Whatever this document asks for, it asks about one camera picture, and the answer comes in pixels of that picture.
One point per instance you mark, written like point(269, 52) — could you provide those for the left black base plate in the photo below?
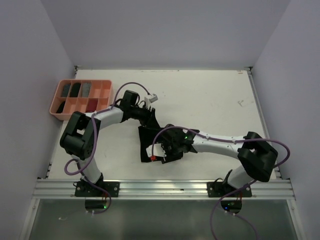
point(86, 190)

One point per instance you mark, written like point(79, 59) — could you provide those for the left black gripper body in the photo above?
point(141, 114)

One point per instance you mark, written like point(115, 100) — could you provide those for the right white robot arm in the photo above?
point(257, 157)

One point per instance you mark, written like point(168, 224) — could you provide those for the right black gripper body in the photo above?
point(172, 151)

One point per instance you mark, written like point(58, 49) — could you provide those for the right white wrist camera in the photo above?
point(154, 151)

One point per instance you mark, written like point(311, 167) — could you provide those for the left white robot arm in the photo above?
point(80, 136)

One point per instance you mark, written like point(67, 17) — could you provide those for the aluminium mounting rail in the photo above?
point(161, 189)

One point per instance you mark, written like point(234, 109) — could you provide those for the dark red rolled underwear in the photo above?
point(91, 105)

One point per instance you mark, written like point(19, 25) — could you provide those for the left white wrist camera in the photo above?
point(151, 98)

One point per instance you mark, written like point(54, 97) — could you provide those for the grey striped underwear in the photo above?
point(65, 90)
point(86, 87)

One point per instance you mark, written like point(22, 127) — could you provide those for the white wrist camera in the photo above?
point(151, 98)
point(154, 151)

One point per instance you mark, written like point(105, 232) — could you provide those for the pink divided organizer tray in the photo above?
point(101, 89)

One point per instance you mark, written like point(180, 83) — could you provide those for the grey striped rolled underwear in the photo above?
point(65, 90)

